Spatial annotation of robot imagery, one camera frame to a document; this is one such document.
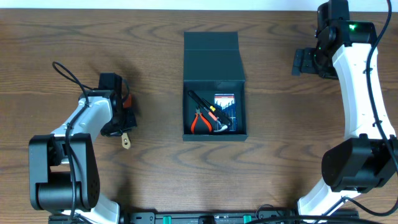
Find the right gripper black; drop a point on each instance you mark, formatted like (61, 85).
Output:
(304, 61)

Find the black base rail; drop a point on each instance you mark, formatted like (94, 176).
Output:
(196, 218)

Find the orange scraper wooden handle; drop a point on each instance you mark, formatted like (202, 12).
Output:
(125, 138)

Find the precision screwdriver set case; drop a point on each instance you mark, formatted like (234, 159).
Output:
(226, 104)

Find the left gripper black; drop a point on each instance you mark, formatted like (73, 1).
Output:
(129, 121)

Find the small black-handled claw hammer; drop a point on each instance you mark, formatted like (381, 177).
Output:
(199, 114)

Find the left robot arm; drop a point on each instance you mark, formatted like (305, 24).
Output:
(63, 173)

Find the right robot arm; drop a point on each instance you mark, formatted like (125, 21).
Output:
(346, 51)

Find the dark green box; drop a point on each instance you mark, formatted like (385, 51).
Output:
(212, 65)

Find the black yellow screwdriver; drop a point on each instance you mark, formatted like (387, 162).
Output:
(221, 118)

